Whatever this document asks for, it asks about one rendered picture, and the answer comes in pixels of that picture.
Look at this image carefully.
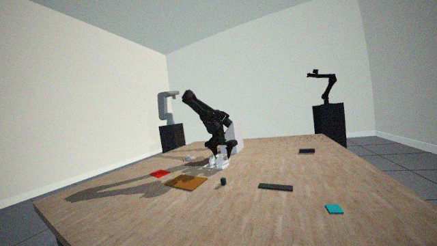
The teal flat plate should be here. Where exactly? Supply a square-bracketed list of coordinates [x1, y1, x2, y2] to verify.
[325, 204, 344, 214]

